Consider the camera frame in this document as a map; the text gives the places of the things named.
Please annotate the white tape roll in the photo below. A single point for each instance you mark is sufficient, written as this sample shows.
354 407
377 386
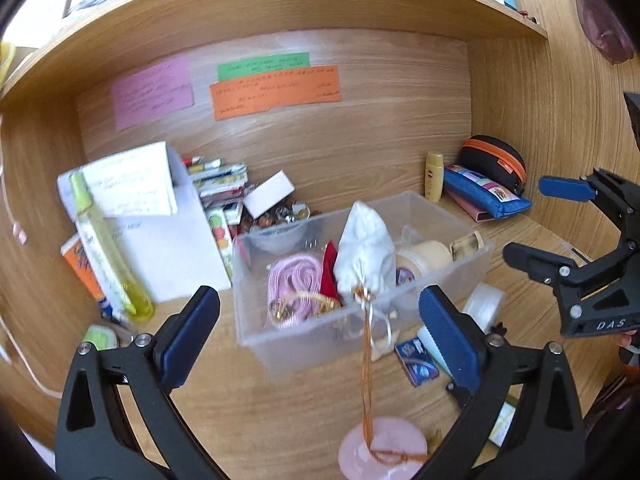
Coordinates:
482 305

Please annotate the green sticky note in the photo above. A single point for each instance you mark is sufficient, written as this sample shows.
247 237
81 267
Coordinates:
262 66

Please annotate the pink wallet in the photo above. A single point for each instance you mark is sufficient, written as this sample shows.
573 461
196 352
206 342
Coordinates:
470 210

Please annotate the black orange zip case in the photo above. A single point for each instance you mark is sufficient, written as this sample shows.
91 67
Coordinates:
495 157

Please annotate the green white card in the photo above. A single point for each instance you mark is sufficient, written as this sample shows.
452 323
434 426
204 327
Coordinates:
504 425

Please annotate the wooden shelf board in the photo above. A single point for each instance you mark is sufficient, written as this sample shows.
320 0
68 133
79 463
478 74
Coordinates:
250 5

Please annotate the orange box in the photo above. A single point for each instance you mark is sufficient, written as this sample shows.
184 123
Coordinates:
82 270

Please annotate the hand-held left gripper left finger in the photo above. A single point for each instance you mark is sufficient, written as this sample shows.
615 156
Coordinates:
187 345

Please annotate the pink sticky note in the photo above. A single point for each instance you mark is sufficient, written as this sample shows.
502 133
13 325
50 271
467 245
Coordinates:
152 92

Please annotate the person's right hand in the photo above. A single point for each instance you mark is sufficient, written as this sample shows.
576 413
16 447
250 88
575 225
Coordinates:
629 342

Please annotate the beige seashell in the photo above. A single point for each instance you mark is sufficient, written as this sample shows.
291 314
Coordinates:
385 345

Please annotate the fruit print box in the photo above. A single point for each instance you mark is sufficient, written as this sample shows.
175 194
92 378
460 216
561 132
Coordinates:
220 232

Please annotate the white printed receipt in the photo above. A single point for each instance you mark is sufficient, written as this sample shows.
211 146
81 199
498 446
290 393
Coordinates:
130 180

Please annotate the white cloth pouch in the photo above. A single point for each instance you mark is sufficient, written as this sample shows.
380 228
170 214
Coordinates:
365 245

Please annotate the pile of small trinkets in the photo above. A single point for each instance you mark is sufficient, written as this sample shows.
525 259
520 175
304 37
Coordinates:
285 214

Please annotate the white green lotion tube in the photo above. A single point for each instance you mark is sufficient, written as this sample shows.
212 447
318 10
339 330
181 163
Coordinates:
100 338

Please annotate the dark purple hanging cloth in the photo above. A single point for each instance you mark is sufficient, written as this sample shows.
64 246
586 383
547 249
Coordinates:
605 25

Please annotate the yellow-green spray bottle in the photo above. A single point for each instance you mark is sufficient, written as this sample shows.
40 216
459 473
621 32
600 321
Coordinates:
107 255

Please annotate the blue pencil case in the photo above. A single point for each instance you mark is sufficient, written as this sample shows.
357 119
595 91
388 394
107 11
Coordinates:
480 192

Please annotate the mint green tube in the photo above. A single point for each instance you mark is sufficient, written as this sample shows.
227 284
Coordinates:
427 340

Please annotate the stack of small packets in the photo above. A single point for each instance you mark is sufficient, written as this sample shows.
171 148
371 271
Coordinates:
220 180

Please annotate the roll of tape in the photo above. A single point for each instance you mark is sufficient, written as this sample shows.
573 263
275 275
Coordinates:
425 257

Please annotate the blue card packet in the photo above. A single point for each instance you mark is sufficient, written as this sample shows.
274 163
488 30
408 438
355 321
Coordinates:
416 362

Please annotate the wooden desktop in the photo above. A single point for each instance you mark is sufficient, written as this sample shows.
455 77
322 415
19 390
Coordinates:
280 420

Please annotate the white paper folder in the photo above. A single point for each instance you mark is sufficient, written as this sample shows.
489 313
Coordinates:
175 250

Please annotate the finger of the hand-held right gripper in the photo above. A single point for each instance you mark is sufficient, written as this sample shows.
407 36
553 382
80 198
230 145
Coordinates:
535 262
565 188

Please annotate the clear plastic storage box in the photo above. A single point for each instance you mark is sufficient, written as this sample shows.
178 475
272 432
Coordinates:
300 345

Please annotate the cream sunscreen bottle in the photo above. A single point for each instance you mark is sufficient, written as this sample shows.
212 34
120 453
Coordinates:
434 177

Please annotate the orange sticky note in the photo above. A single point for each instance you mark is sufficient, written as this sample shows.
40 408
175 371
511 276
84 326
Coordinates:
275 94

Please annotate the pink round case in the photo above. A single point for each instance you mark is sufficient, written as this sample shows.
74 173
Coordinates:
385 445

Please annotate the red pouch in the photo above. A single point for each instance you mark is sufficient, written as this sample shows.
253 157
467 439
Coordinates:
330 275

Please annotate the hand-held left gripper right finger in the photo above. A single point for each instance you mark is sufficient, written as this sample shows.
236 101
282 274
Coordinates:
450 340

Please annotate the small white box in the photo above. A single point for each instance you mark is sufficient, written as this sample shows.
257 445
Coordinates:
267 195

